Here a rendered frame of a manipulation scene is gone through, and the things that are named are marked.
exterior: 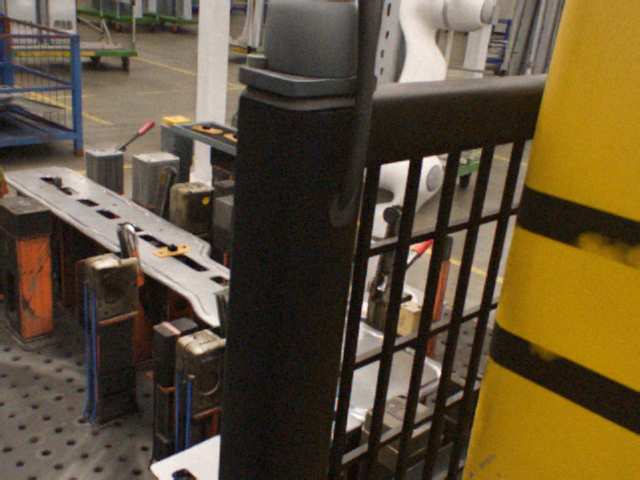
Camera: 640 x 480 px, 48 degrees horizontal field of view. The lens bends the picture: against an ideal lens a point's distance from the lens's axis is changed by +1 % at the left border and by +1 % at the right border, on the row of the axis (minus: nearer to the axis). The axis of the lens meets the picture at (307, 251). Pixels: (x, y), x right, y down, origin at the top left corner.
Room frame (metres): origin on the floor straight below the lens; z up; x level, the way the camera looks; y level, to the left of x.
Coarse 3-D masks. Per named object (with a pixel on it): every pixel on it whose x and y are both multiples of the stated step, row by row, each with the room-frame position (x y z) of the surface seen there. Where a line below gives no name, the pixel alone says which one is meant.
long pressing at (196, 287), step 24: (48, 168) 1.92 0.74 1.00; (24, 192) 1.71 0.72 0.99; (48, 192) 1.71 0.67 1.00; (96, 192) 1.75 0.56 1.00; (72, 216) 1.56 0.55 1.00; (96, 216) 1.57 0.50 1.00; (120, 216) 1.59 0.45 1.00; (144, 216) 1.61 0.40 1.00; (96, 240) 1.45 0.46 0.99; (168, 240) 1.47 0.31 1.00; (192, 240) 1.48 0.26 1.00; (144, 264) 1.33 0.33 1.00; (168, 264) 1.34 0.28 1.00; (216, 264) 1.35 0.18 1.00; (168, 288) 1.25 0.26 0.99; (192, 288) 1.23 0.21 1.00; (216, 288) 1.24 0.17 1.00; (216, 312) 1.14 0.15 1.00; (360, 336) 1.11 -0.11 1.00; (408, 360) 1.04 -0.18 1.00; (432, 360) 1.04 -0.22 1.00; (360, 384) 0.95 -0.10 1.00; (408, 384) 0.96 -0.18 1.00; (432, 384) 0.98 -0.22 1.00; (360, 408) 0.89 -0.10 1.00
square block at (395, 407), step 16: (400, 400) 0.82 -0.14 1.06; (368, 416) 0.79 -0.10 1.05; (384, 416) 0.78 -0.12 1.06; (400, 416) 0.79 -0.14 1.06; (368, 432) 0.78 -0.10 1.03; (384, 432) 0.77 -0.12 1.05; (416, 432) 0.76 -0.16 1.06; (384, 448) 0.76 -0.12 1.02; (416, 448) 0.75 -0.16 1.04; (384, 464) 0.76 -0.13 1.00; (416, 464) 0.75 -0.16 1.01
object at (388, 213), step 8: (392, 208) 1.17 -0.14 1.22; (400, 208) 1.20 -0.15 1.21; (384, 216) 1.17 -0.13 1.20; (392, 216) 1.16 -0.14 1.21; (400, 216) 1.18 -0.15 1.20; (392, 224) 1.20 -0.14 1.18; (392, 232) 1.20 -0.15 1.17; (384, 256) 1.19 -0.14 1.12; (392, 256) 1.18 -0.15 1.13; (384, 264) 1.19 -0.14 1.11; (392, 264) 1.17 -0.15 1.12; (376, 272) 1.18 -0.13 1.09; (384, 272) 1.19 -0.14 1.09; (392, 272) 1.16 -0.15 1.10; (376, 280) 1.18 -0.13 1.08; (376, 288) 1.18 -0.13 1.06; (376, 296) 1.18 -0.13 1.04; (384, 296) 1.16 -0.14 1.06
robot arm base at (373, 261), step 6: (372, 258) 1.66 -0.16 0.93; (378, 258) 1.66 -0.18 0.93; (372, 264) 1.66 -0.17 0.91; (372, 270) 1.66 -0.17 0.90; (372, 276) 1.66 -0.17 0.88; (366, 282) 1.67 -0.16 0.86; (366, 288) 1.67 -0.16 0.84; (366, 294) 1.67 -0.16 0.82; (366, 300) 1.67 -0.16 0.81; (414, 300) 1.70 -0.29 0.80; (366, 306) 1.65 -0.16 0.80; (366, 312) 1.63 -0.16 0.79
